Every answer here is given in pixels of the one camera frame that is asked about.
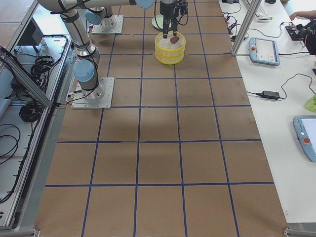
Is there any black circuit board device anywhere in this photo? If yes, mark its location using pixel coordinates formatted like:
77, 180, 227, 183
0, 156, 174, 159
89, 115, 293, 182
285, 24, 311, 41

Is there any yellow steamer basket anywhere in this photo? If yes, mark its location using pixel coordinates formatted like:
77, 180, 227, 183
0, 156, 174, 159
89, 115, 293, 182
155, 33, 186, 57

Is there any brown bun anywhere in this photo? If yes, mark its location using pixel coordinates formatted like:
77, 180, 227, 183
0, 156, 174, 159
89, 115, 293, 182
170, 36, 179, 44

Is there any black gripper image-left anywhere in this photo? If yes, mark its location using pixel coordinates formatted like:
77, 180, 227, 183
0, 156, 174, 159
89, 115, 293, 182
159, 0, 188, 39

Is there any light green plate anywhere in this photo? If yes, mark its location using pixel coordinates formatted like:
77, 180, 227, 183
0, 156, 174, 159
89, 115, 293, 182
151, 14, 163, 30

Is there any white keyboard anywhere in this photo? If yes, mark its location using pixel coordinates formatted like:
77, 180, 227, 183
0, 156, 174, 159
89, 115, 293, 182
255, 5, 272, 22

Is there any black power brick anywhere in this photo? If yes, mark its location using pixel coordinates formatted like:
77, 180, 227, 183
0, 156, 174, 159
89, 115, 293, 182
255, 90, 280, 100

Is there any green object table edge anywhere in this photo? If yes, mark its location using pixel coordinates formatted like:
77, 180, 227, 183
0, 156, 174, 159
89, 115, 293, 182
304, 94, 316, 113

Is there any blue teach pendant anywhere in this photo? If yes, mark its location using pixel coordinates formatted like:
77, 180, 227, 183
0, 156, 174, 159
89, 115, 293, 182
293, 116, 316, 162
249, 37, 280, 66

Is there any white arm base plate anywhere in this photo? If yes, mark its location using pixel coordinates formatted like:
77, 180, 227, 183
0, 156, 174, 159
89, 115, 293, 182
71, 78, 115, 109
92, 15, 124, 35

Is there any person hand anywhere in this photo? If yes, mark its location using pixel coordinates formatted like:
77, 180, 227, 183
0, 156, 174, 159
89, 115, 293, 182
289, 11, 309, 20

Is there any aluminium frame post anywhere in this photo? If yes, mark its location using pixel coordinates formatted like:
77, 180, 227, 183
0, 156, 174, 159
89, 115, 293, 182
231, 0, 261, 56

